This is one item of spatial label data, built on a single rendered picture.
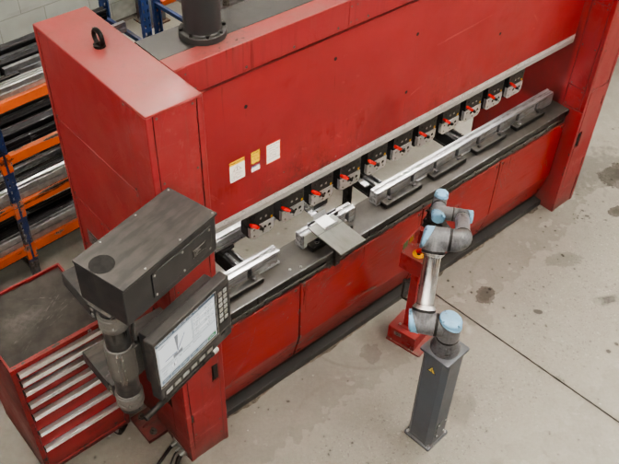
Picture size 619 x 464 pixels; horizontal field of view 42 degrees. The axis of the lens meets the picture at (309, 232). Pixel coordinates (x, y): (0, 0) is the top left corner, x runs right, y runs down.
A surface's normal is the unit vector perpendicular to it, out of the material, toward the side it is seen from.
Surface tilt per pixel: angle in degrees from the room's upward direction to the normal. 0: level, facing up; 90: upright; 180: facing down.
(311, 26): 90
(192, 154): 90
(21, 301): 0
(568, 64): 90
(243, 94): 90
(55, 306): 0
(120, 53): 0
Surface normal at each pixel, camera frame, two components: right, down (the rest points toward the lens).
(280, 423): 0.03, -0.73
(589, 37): -0.76, 0.43
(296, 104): 0.66, 0.53
